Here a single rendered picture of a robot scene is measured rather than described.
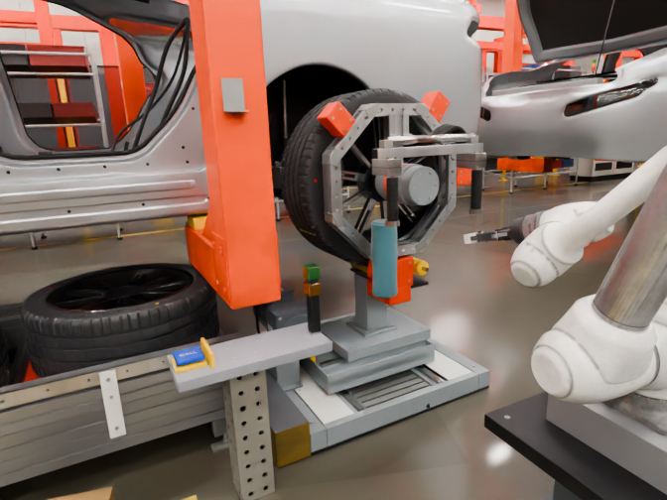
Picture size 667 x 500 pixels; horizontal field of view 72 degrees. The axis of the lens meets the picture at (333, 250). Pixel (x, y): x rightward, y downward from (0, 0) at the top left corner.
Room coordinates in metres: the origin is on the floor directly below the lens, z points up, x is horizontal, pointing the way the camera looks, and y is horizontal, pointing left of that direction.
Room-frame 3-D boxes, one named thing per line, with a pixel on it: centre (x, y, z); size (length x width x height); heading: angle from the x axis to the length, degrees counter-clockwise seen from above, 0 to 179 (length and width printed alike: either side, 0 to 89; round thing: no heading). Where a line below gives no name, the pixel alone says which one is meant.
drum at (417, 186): (1.59, -0.26, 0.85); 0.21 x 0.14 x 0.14; 27
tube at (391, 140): (1.50, -0.19, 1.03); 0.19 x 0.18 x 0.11; 27
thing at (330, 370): (1.78, -0.10, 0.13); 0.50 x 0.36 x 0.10; 117
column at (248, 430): (1.17, 0.27, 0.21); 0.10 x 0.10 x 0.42; 27
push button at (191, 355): (1.11, 0.39, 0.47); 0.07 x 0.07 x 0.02; 27
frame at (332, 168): (1.66, -0.23, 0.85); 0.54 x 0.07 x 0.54; 117
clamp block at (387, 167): (1.40, -0.17, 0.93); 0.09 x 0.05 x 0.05; 27
